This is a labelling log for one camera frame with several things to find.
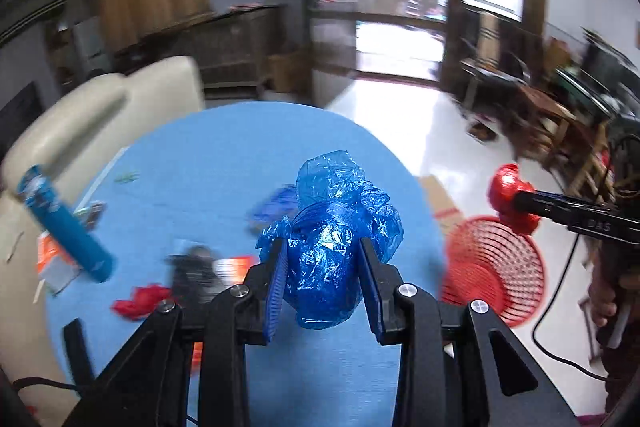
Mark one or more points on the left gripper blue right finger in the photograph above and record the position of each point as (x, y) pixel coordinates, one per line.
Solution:
(368, 276)

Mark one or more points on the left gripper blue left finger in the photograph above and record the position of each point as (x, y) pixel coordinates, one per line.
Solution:
(278, 271)

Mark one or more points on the blue plastic bag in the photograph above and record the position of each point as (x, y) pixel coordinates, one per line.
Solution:
(337, 206)

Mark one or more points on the red plastic bag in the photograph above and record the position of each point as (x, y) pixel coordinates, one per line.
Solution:
(503, 187)

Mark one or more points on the person's right hand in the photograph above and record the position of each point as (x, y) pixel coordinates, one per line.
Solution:
(602, 300)

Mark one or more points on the red yellow medicine box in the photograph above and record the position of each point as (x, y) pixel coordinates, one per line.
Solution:
(233, 270)

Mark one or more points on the blue cardboard box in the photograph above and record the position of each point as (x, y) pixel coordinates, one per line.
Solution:
(280, 203)

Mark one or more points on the black crumpled plastic bag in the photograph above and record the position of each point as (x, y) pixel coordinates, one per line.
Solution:
(193, 280)

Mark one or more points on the red plastic waste basket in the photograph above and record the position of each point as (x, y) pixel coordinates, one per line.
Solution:
(488, 261)

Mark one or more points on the red crumpled wrapper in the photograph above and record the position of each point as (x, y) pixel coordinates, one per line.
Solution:
(141, 303)

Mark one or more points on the green candy wrapper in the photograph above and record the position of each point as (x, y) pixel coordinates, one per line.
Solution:
(127, 177)

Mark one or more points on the teal thermos bottle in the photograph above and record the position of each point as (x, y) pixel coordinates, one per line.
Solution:
(39, 196)

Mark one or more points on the dark snack packet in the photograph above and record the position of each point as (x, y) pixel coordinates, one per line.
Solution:
(90, 215)

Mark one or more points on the black smartphone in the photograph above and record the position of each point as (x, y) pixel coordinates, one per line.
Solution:
(77, 354)

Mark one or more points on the orange white tissue box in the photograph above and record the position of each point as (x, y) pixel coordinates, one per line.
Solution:
(54, 267)

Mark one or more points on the wooden slatted cabinet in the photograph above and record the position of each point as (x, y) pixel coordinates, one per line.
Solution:
(232, 50)

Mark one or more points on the cream leather sofa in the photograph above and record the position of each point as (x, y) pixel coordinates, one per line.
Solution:
(72, 142)

